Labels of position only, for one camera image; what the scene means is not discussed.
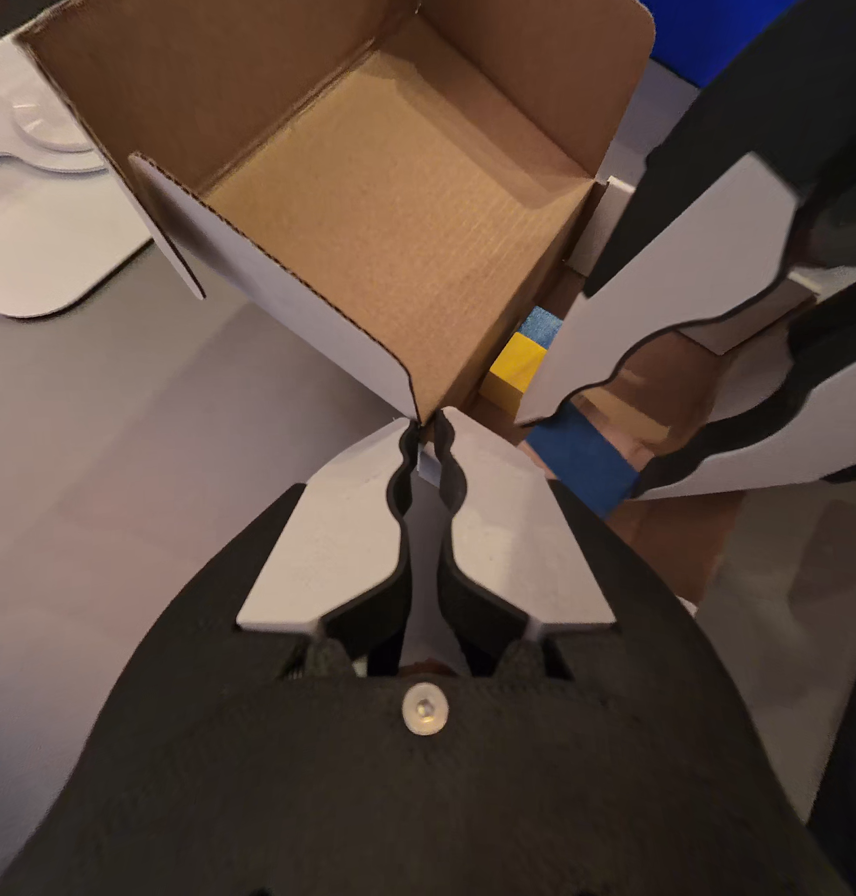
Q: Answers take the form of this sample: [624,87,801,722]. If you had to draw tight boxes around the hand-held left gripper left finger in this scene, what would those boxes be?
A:
[235,417,422,660]

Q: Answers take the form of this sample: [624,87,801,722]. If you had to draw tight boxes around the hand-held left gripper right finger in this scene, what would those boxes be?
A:
[433,407,618,673]

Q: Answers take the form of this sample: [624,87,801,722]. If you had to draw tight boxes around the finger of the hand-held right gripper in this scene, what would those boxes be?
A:
[629,342,856,501]
[514,153,801,427]

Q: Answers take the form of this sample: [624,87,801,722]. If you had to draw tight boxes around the blue plastic bin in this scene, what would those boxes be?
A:
[638,0,801,88]

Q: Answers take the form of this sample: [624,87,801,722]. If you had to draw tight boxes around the blue-faced large wooden cube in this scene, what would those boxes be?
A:
[524,329,726,520]

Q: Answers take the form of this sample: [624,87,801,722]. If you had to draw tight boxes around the small blue cube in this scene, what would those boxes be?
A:
[519,306,565,351]

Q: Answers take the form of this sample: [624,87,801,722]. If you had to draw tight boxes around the small yellow cube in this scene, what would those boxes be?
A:
[480,332,548,421]

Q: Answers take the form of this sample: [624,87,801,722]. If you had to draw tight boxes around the white cardboard box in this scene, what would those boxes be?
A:
[15,0,817,604]

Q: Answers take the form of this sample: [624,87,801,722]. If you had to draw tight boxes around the white rounded base plate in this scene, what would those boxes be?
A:
[0,35,156,319]

